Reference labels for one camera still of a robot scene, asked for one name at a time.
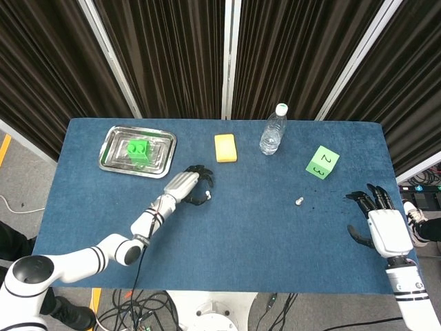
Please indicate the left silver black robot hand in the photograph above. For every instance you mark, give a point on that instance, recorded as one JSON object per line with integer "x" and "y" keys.
{"x": 182, "y": 184}

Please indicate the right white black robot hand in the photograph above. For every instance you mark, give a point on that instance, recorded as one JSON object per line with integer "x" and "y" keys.
{"x": 389, "y": 231}

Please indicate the silver bolt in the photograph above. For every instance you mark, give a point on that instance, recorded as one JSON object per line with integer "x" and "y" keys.
{"x": 207, "y": 195}
{"x": 299, "y": 201}

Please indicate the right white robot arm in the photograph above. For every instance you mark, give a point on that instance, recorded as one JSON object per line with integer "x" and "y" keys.
{"x": 410, "y": 296}

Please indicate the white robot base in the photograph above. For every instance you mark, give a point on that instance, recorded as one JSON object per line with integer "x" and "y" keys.
{"x": 210, "y": 310}

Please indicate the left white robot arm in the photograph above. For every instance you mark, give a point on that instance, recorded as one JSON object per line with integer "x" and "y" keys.
{"x": 76, "y": 263}

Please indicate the white sneaker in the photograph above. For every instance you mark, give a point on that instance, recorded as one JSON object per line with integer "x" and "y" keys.
{"x": 415, "y": 220}

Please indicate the black trouser leg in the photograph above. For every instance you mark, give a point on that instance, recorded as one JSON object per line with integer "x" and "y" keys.
{"x": 430, "y": 230}
{"x": 13, "y": 241}

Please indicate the power strip with lights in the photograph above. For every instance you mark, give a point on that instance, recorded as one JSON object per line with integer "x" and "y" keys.
{"x": 418, "y": 188}

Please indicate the green building block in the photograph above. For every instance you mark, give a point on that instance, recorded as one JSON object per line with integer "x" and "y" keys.
{"x": 138, "y": 151}

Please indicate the yellow sponge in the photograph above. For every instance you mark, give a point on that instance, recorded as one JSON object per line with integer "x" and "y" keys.
{"x": 226, "y": 148}

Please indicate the stainless steel tray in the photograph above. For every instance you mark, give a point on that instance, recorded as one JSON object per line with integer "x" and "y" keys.
{"x": 110, "y": 155}

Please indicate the blue table cloth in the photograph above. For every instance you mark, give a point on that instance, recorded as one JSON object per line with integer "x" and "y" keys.
{"x": 258, "y": 241}

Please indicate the green numbered cube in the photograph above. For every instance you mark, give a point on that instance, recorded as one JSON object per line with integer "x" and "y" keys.
{"x": 322, "y": 162}

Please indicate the clear plastic water bottle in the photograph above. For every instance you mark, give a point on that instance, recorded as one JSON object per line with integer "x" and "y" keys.
{"x": 272, "y": 134}

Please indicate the dark brown pleated curtain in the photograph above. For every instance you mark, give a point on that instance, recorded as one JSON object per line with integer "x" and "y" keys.
{"x": 44, "y": 69}
{"x": 406, "y": 86}
{"x": 165, "y": 58}
{"x": 293, "y": 51}

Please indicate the black shoe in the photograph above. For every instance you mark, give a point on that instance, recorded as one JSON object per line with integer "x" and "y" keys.
{"x": 69, "y": 313}

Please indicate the white partition base rail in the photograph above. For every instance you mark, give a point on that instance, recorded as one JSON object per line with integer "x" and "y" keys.
{"x": 418, "y": 171}
{"x": 27, "y": 141}

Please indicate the white partition post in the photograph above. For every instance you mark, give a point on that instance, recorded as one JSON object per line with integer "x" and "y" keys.
{"x": 358, "y": 58}
{"x": 231, "y": 58}
{"x": 111, "y": 58}

